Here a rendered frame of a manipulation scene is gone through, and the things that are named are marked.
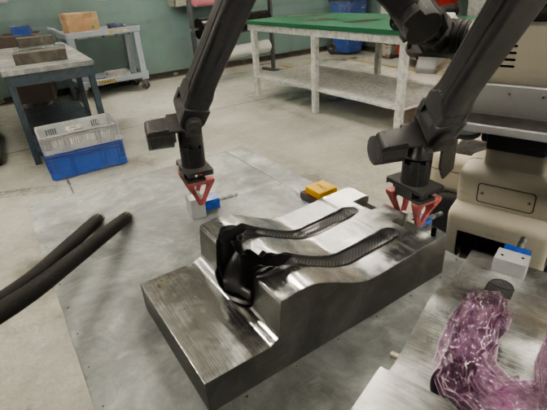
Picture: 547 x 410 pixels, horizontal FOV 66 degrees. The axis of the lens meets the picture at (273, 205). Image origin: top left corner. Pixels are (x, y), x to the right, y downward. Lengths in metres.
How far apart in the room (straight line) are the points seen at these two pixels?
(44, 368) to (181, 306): 1.36
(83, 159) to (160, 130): 2.81
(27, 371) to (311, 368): 1.53
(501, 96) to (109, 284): 0.89
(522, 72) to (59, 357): 1.87
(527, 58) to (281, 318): 0.70
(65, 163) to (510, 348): 3.45
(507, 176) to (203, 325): 0.76
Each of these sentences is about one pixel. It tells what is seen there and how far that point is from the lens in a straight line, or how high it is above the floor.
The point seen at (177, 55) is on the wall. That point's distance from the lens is 7.33.
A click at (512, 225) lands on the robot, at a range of 1.09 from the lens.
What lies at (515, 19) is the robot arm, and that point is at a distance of 0.63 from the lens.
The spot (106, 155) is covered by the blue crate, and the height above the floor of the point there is 0.11.
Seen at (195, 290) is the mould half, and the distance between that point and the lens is 0.74.
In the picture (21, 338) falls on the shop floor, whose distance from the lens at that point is 2.22.
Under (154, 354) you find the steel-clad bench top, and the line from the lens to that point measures 0.74.
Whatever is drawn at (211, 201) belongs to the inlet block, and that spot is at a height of 0.84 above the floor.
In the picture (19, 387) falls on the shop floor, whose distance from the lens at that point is 2.00.
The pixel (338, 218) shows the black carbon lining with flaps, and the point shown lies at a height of 0.88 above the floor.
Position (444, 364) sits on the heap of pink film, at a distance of 0.60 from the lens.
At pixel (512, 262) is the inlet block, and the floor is 0.88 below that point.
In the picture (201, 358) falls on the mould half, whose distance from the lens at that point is 0.63.
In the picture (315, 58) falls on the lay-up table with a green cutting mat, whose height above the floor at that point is 0.58.
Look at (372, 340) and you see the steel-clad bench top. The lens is 0.72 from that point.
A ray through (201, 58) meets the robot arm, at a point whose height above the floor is 1.20.
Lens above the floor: 1.32
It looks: 28 degrees down
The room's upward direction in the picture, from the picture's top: 4 degrees counter-clockwise
